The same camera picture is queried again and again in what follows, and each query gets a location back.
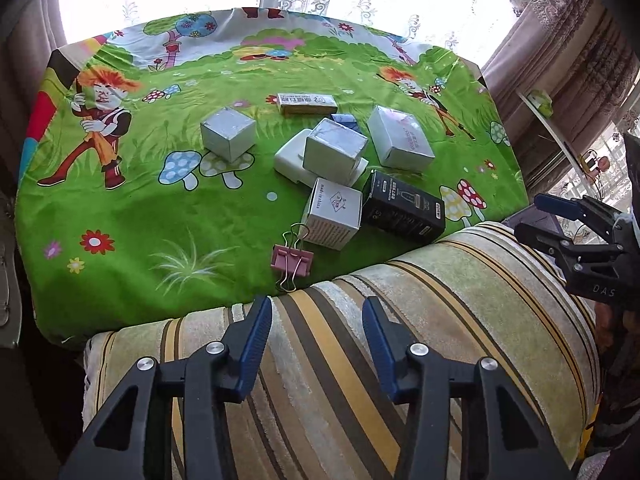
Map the pink figurine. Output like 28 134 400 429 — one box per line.
591 156 611 179

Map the purple cardboard box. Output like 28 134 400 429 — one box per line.
502 205 564 236

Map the striped sofa cushion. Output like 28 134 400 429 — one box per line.
81 220 601 480

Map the green tissue pack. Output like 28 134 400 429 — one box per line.
527 89 553 118

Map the pink binder clip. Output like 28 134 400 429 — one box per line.
270 222 314 292

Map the black product box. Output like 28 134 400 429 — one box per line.
361 170 446 245

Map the mauve floral curtain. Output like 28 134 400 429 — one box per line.
484 0 639 196

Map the white printed cube box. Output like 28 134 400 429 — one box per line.
302 178 362 250

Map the white pink-print box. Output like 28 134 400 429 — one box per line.
368 105 435 174

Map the green cartoon tablecloth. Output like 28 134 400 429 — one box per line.
15 8 527 344

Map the white flat box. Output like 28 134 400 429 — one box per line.
273 128 369 188

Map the silver box on stack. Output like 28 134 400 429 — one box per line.
303 118 368 185

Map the silver cube box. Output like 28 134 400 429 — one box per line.
201 107 256 162

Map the blue small item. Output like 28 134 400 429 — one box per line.
330 114 361 133

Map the long beige toothpaste box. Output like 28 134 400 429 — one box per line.
277 92 337 116

